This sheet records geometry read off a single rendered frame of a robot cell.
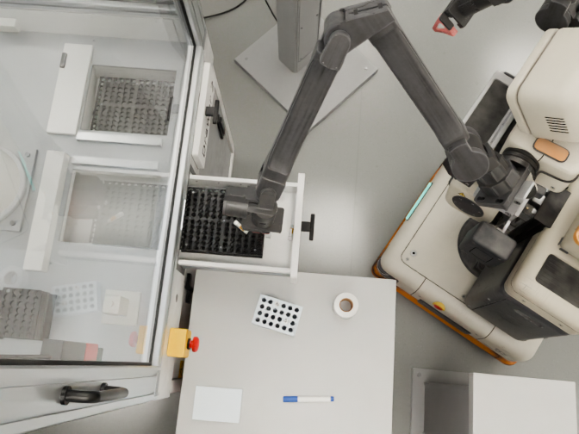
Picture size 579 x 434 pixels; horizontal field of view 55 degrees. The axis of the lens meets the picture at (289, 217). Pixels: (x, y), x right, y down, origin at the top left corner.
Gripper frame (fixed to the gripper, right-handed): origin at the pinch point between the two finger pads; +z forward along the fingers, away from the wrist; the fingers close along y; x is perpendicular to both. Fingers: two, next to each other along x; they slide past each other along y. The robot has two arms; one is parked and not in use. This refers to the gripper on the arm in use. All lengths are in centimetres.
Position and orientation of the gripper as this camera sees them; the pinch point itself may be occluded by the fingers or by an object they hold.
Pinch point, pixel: (260, 226)
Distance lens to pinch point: 148.4
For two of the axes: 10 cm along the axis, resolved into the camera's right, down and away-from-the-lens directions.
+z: -1.1, 2.4, 9.6
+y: -9.9, -1.4, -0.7
